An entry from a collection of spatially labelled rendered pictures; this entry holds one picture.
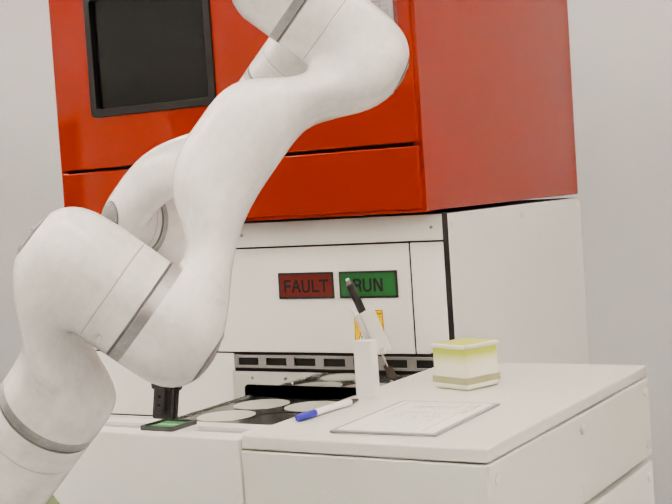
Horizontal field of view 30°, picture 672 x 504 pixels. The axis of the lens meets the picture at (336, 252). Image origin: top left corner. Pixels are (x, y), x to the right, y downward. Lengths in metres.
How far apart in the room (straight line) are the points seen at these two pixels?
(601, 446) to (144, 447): 0.64
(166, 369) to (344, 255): 0.97
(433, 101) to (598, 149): 1.50
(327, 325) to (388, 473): 0.78
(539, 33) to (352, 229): 0.65
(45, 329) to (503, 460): 0.55
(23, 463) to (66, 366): 0.12
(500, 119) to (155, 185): 0.93
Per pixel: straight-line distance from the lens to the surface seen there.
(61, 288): 1.30
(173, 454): 1.71
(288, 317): 2.32
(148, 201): 1.66
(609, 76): 3.60
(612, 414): 1.88
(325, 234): 2.26
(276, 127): 1.36
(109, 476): 1.79
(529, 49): 2.58
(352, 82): 1.39
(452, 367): 1.87
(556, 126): 2.68
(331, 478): 1.57
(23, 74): 4.78
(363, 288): 2.22
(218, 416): 2.16
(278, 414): 2.14
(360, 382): 1.85
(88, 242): 1.30
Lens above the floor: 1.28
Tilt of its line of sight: 3 degrees down
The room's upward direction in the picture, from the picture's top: 4 degrees counter-clockwise
